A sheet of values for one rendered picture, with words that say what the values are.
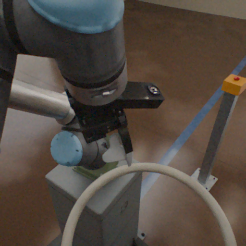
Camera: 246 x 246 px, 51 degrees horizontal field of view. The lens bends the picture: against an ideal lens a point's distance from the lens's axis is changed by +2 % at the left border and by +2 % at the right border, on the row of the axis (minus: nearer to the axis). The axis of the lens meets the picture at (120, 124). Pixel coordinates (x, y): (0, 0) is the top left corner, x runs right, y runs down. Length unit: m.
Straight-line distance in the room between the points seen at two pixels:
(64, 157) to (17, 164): 1.71
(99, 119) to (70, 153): 0.68
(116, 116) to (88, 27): 0.21
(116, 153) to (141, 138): 2.39
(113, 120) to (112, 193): 0.95
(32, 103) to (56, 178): 0.58
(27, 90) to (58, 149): 0.30
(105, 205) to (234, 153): 1.93
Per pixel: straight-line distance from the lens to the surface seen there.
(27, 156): 2.84
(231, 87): 1.88
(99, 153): 1.24
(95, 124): 0.42
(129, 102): 0.41
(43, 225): 2.31
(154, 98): 0.44
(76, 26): 0.25
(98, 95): 0.34
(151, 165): 0.83
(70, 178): 1.43
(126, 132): 0.44
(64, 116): 1.09
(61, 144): 1.12
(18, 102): 0.96
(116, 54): 0.30
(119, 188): 1.36
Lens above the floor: 1.96
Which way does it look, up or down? 40 degrees down
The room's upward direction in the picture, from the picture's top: straight up
